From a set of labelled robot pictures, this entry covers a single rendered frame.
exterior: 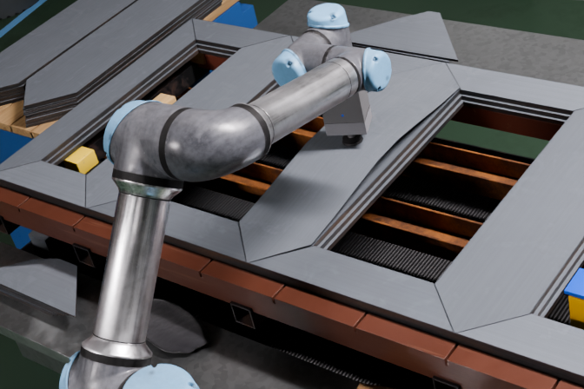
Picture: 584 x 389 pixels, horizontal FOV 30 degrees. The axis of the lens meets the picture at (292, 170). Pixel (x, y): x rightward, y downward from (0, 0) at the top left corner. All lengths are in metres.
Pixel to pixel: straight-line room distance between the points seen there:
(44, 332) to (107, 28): 1.02
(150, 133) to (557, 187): 0.79
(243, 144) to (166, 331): 0.61
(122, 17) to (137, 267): 1.42
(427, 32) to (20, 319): 1.20
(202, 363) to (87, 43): 1.16
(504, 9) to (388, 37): 1.74
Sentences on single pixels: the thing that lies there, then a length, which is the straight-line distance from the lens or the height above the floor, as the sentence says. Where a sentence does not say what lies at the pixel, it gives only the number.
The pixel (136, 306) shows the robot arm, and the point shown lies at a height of 1.01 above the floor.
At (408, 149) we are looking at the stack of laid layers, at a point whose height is 0.83.
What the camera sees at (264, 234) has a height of 0.85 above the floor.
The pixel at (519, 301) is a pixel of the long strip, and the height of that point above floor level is 0.85.
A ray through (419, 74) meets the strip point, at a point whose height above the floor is 0.85.
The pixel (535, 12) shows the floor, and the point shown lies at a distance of 4.42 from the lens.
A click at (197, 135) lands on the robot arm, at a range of 1.67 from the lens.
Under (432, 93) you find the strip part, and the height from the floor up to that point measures 0.85.
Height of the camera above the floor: 2.12
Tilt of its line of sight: 35 degrees down
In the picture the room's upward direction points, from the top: 14 degrees counter-clockwise
